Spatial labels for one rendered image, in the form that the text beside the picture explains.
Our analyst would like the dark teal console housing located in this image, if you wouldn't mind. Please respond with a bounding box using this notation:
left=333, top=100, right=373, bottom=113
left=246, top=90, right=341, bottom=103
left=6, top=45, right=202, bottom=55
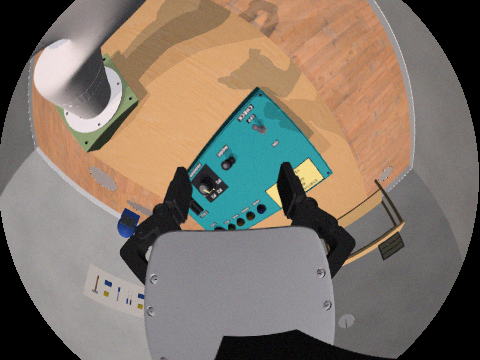
left=187, top=87, right=333, bottom=230

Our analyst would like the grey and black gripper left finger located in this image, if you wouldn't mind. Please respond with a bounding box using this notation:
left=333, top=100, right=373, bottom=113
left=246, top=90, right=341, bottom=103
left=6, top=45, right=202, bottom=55
left=120, top=166, right=193, bottom=285

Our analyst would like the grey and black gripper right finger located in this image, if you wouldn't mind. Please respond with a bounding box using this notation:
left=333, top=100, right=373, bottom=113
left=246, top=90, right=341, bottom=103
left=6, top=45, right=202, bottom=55
left=277, top=162, right=356, bottom=279

